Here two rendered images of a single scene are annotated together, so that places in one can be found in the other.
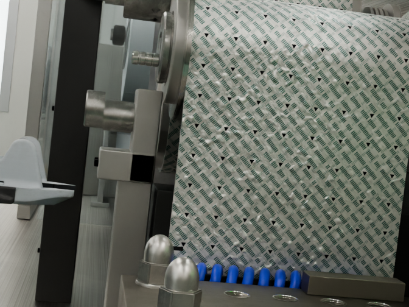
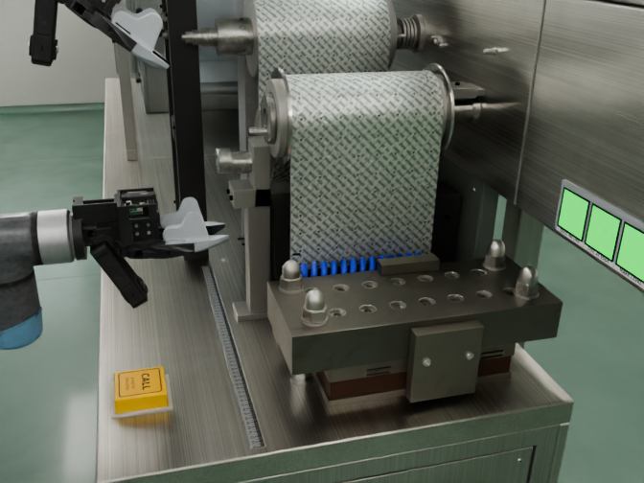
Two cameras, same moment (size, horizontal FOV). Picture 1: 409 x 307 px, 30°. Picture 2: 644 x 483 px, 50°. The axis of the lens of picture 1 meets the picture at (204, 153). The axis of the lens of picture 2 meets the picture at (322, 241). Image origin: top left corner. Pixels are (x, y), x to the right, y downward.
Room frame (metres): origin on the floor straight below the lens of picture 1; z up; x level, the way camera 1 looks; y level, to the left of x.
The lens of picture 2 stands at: (-0.22, 0.11, 1.51)
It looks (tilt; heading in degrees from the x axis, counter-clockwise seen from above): 24 degrees down; 352
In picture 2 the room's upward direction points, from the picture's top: 1 degrees clockwise
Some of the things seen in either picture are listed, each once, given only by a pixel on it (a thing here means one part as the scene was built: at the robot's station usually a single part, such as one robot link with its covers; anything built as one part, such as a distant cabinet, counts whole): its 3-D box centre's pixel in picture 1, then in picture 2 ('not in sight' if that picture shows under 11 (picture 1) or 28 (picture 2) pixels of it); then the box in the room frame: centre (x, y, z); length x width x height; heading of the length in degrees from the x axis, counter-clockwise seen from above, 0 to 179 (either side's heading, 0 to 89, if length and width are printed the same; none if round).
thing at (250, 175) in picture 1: (290, 199); (364, 213); (0.76, -0.09, 1.11); 0.23 x 0.01 x 0.18; 98
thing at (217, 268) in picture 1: (282, 287); (364, 267); (0.74, -0.09, 1.03); 0.21 x 0.04 x 0.03; 98
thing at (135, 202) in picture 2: not in sight; (119, 226); (0.72, 0.27, 1.12); 0.12 x 0.08 x 0.09; 98
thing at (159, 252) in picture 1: (158, 259); (290, 274); (0.68, 0.03, 1.05); 0.04 x 0.04 x 0.04
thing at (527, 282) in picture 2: not in sight; (527, 280); (0.63, -0.31, 1.05); 0.04 x 0.04 x 0.04
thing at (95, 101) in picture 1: (94, 108); (223, 160); (0.83, 0.12, 1.18); 0.04 x 0.02 x 0.04; 8
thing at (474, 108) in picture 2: not in sight; (454, 109); (0.85, -0.25, 1.25); 0.07 x 0.04 x 0.04; 98
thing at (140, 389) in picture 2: not in sight; (140, 389); (0.61, 0.25, 0.91); 0.07 x 0.07 x 0.02; 8
